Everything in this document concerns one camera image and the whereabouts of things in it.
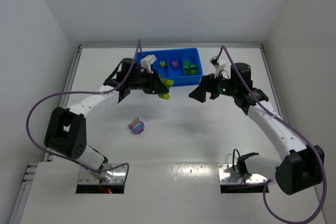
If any purple butterfly lego brick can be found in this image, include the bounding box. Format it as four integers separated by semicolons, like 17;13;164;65
170;59;179;69

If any green curved lego brick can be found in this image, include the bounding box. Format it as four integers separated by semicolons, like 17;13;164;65
183;60;190;68

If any purple paw lego brick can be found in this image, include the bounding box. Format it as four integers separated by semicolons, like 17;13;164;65
131;121;145;134

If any lime green lego stack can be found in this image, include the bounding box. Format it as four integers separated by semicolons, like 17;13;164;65
160;78;174;89

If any lime long lego brick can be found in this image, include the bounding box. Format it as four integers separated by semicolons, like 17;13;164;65
158;93;170;100

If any purple butterfly top brick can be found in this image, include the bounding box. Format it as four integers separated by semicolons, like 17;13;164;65
128;118;139;129

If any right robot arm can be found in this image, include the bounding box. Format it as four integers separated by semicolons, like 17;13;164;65
189;63;324;195

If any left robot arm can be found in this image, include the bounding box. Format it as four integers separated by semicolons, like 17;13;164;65
44;58;174;173

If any blue divided plastic bin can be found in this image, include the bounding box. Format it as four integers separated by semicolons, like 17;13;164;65
136;48;203;87

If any white front board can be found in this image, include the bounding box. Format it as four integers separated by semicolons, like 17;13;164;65
19;160;326;224

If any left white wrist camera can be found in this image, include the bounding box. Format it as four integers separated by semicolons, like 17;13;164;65
140;54;157;73

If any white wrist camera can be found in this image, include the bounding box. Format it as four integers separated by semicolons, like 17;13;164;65
140;54;157;73
210;56;227;78

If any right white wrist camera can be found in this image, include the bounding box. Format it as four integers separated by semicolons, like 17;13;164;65
210;56;227;78

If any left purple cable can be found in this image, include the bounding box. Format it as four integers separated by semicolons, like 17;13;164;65
26;38;142;180

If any purple cable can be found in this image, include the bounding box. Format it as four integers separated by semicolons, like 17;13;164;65
26;38;142;180
219;45;327;222

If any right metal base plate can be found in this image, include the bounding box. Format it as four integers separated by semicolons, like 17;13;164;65
218;163;267;185

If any metal base plate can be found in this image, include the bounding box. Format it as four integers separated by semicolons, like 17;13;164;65
218;163;267;185
78;163;128;186

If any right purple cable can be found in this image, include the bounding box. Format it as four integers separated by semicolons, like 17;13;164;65
219;45;327;222

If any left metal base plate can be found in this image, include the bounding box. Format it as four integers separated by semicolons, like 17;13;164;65
78;163;128;186

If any left aluminium frame rail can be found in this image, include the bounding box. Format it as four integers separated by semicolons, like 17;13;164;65
7;45;82;224

